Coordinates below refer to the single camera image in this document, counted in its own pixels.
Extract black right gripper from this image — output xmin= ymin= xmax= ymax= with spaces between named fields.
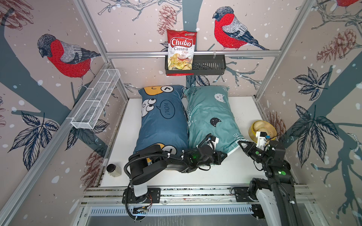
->
xmin=238 ymin=139 xmax=272 ymax=166

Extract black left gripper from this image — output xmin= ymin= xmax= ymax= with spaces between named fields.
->
xmin=196 ymin=151 xmax=229 ymax=168

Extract teal cat pillow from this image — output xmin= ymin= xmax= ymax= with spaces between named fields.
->
xmin=183 ymin=86 xmax=247 ymax=154

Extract blue cartoon pillow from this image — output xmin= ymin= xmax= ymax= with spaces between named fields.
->
xmin=134 ymin=85 xmax=189 ymax=156

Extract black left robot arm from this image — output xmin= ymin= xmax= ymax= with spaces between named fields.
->
xmin=123 ymin=134 xmax=228 ymax=198

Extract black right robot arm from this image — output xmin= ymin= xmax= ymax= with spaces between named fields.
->
xmin=238 ymin=140 xmax=303 ymax=226

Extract yellow bowl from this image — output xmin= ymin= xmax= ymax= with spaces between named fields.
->
xmin=248 ymin=120 xmax=277 ymax=143

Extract small jar black lid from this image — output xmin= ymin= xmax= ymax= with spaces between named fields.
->
xmin=106 ymin=163 xmax=122 ymax=177

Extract red Chuba chips bag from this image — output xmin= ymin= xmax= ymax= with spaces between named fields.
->
xmin=166 ymin=30 xmax=197 ymax=76

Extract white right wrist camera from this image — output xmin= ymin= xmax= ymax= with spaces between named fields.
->
xmin=255 ymin=131 xmax=271 ymax=149

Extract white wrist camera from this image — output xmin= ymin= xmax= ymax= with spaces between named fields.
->
xmin=255 ymin=131 xmax=271 ymax=149
xmin=207 ymin=136 xmax=219 ymax=150

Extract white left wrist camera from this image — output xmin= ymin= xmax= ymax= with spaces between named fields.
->
xmin=207 ymin=136 xmax=219 ymax=150

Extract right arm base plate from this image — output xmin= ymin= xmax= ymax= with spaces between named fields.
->
xmin=230 ymin=187 xmax=256 ymax=202

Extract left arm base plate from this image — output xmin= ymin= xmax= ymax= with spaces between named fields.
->
xmin=122 ymin=187 xmax=161 ymax=204

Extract black wall basket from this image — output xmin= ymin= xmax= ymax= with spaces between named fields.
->
xmin=165 ymin=55 xmax=226 ymax=75

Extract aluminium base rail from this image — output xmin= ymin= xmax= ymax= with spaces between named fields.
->
xmin=79 ymin=183 xmax=314 ymax=217

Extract white wire basket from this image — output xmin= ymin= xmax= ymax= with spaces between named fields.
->
xmin=71 ymin=69 xmax=120 ymax=130

